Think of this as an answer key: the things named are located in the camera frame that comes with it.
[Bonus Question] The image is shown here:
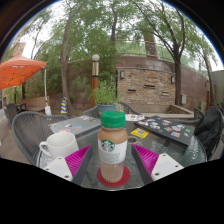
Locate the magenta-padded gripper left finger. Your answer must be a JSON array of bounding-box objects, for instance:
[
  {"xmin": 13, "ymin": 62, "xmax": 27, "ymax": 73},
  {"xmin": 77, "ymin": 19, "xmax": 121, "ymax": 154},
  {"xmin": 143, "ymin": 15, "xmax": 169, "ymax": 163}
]
[{"xmin": 43, "ymin": 144, "xmax": 95, "ymax": 187}]

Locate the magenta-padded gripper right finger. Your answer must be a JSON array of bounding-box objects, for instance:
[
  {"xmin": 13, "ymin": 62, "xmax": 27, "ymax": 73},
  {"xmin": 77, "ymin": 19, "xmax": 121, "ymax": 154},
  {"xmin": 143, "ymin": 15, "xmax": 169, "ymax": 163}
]
[{"xmin": 130, "ymin": 143, "xmax": 185, "ymax": 186}]

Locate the green-capped coffee drink bottle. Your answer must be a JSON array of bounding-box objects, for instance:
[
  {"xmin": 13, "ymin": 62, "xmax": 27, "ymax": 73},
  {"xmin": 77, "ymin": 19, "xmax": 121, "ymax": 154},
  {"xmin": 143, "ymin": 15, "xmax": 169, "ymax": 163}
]
[{"xmin": 97, "ymin": 110, "xmax": 130, "ymax": 185}]

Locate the white ceramic mug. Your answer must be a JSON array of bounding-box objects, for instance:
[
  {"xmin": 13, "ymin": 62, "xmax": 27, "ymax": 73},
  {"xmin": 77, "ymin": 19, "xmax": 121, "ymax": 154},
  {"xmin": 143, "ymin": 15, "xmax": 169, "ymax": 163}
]
[{"xmin": 38, "ymin": 131, "xmax": 80, "ymax": 160}]

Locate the black laptop with stickers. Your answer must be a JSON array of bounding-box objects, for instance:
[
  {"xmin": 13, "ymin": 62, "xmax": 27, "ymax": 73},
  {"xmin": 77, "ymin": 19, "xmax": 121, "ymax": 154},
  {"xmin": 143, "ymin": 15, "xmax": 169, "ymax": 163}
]
[{"xmin": 133, "ymin": 115, "xmax": 196, "ymax": 147}]

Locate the flat round red coaster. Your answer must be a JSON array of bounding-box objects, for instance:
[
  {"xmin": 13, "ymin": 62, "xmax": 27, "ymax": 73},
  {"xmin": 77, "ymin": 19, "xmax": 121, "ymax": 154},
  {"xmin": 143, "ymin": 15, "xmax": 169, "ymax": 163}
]
[{"xmin": 96, "ymin": 165, "xmax": 132, "ymax": 188}]

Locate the yellow card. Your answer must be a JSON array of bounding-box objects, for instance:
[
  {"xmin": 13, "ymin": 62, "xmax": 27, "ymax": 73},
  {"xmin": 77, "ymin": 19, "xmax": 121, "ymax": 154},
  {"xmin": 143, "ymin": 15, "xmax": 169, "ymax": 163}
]
[{"xmin": 130, "ymin": 127, "xmax": 151, "ymax": 139}]

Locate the white sticker sheet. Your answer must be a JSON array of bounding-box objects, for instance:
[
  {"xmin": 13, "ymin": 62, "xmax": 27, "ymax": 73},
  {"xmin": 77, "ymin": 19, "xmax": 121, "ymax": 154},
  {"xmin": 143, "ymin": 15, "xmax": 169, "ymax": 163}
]
[{"xmin": 124, "ymin": 113, "xmax": 147, "ymax": 123}]

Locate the black bag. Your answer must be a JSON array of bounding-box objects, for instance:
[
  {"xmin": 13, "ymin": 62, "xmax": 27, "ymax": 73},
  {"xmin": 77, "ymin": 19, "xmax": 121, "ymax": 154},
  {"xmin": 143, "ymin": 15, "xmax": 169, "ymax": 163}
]
[{"xmin": 193, "ymin": 105, "xmax": 224, "ymax": 158}]

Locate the stone outdoor fireplace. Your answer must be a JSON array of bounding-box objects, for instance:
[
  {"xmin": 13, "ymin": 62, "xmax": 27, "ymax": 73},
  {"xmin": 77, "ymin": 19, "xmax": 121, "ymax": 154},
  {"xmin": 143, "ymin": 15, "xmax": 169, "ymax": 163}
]
[{"xmin": 115, "ymin": 67, "xmax": 177, "ymax": 107}]

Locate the potted green plant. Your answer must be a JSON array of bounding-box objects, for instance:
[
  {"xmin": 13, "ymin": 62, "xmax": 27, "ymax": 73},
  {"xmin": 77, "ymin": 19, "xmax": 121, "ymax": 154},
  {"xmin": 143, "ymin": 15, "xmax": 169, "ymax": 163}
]
[{"xmin": 91, "ymin": 77, "xmax": 121, "ymax": 118}]

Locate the dark forked-trunk tree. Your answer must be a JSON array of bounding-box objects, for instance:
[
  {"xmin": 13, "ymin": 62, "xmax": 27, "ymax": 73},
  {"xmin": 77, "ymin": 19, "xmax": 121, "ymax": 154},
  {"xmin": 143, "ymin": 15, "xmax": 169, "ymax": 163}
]
[{"xmin": 133, "ymin": 1, "xmax": 208, "ymax": 107}]

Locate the leaning thin-trunk tree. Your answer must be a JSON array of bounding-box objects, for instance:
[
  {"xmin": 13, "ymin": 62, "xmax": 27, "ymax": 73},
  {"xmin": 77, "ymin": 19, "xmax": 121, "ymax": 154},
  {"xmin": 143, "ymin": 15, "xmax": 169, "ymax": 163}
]
[{"xmin": 49, "ymin": 1, "xmax": 101, "ymax": 116}]

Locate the orange patio umbrella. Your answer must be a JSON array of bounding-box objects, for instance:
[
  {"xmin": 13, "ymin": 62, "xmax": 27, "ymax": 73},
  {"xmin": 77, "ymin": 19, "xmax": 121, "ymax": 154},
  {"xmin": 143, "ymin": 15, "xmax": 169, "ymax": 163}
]
[{"xmin": 0, "ymin": 52, "xmax": 53, "ymax": 117}]

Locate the tape roll ring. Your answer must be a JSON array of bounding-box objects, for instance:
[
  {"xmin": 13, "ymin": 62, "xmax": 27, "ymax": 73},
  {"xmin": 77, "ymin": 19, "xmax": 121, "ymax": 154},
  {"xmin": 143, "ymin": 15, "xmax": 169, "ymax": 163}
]
[{"xmin": 126, "ymin": 135, "xmax": 139, "ymax": 145}]

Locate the blue yellow striped post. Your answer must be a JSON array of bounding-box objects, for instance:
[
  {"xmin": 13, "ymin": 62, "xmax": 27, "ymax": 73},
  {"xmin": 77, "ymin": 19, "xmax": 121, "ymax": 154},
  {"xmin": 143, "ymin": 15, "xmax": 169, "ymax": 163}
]
[{"xmin": 59, "ymin": 96, "xmax": 70, "ymax": 115}]

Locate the wooden globe lamp post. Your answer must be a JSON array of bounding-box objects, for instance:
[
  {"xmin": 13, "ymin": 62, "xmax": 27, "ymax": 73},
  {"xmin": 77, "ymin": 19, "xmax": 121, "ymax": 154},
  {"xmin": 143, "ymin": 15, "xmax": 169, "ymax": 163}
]
[{"xmin": 90, "ymin": 53, "xmax": 101, "ymax": 102}]

